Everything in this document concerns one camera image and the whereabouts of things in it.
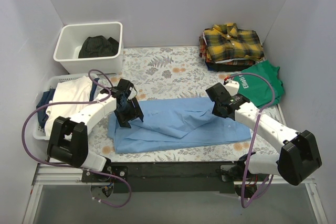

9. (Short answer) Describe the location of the white perforated laundry basket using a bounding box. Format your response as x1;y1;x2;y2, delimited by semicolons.
33;73;97;140

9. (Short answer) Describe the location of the cream white garment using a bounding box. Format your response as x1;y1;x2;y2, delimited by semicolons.
44;76;92;137

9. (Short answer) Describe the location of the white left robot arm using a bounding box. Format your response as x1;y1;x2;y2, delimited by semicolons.
47;79;144;182

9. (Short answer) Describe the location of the aluminium frame rail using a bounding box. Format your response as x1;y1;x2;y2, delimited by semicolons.
33;162;316;186

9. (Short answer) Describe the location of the white plastic bin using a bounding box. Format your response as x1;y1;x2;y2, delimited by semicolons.
53;22;124;74

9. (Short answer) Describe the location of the light blue long sleeve shirt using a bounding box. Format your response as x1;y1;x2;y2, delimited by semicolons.
107;98;251;154

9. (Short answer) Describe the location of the dark striped garment in bin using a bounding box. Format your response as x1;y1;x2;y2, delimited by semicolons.
78;35;119;59

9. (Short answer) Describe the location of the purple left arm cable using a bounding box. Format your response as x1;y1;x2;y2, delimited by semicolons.
21;69;132;208

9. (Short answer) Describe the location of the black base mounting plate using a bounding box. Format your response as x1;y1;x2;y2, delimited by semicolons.
81;161;271;195

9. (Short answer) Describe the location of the stack of folded plaid shirts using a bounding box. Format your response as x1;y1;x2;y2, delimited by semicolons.
199;29;264;68

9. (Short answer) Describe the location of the green t-shirt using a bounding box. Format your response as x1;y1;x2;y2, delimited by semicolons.
233;60;285;108

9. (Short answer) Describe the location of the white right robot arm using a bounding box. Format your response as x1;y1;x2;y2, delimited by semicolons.
206;81;322;186

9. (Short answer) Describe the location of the yellow plaid flannel shirt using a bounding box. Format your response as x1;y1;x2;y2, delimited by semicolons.
201;23;264;63

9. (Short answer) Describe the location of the dark blue denim garment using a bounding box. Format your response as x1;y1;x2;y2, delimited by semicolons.
36;89;56;128

